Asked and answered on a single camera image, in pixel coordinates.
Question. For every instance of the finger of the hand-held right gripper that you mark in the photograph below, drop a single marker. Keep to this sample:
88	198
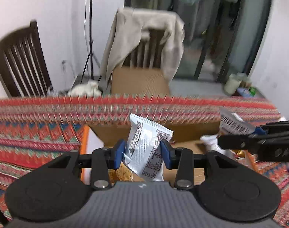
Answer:
237	142
274	127

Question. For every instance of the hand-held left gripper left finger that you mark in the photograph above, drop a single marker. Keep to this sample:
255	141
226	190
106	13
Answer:
119	154

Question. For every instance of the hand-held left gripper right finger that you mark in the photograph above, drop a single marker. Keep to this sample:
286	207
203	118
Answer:
167	154

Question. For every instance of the white snack packet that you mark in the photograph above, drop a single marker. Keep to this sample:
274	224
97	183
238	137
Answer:
232	123
144	144
212	143

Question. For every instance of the white packet with golden print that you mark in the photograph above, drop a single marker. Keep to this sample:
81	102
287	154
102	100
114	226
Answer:
124	173

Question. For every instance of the cardboard box with orange edge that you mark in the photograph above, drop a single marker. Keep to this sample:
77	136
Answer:
184	131

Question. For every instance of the white jar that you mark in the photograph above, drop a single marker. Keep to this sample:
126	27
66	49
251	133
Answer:
232	84

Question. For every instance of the white cloth heap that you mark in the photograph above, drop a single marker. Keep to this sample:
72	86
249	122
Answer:
86	89

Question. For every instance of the brown cardboard piece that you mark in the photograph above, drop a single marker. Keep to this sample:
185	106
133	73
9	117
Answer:
137	80

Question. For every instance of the red patterned tablecloth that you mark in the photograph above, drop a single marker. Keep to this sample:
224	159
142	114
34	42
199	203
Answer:
40	128

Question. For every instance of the dark wooden chair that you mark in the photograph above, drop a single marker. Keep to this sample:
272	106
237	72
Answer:
18	35
156	49

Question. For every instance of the black tripod stand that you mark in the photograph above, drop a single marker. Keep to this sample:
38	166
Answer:
90	40

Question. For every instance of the glass sliding door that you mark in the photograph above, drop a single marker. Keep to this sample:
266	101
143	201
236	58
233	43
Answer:
206	28

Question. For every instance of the beige jacket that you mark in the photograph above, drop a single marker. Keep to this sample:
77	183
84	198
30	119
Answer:
125	35

